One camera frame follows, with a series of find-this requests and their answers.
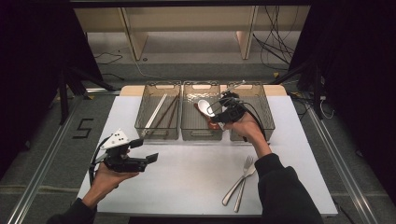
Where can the person's left hand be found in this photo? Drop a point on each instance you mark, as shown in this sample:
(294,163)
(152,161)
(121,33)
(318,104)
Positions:
(109,182)

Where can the short aluminium floor rail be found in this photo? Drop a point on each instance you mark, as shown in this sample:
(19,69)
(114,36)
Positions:
(102,90)

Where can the beige wooden shelf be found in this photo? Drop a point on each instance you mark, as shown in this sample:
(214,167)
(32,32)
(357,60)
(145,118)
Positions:
(186,18)

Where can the person's right hand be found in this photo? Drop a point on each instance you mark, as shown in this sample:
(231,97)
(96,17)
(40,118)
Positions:
(249,130)

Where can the white chopstick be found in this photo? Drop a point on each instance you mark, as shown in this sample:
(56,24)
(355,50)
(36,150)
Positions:
(157,110)

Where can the smoky clear plastic bin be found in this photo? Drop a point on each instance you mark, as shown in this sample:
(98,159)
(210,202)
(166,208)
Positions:
(190,121)
(146,105)
(255,90)

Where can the white ceramic spoon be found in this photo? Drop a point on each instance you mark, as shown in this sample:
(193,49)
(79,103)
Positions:
(204,106)

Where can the silver metal spoon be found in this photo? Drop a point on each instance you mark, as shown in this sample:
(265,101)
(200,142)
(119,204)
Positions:
(227,199)

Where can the black curtain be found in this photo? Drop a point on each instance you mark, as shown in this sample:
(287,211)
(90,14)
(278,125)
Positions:
(28,62)
(358,62)

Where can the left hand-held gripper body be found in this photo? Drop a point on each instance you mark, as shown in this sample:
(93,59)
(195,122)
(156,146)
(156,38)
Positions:
(124,163)

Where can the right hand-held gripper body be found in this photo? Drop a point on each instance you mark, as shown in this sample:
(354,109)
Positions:
(232,109)

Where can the black metal stand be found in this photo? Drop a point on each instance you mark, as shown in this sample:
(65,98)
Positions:
(317,93)
(63,99)

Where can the brown wooden spoon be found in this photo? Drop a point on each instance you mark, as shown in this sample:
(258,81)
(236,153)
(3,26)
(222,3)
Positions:
(213,125)

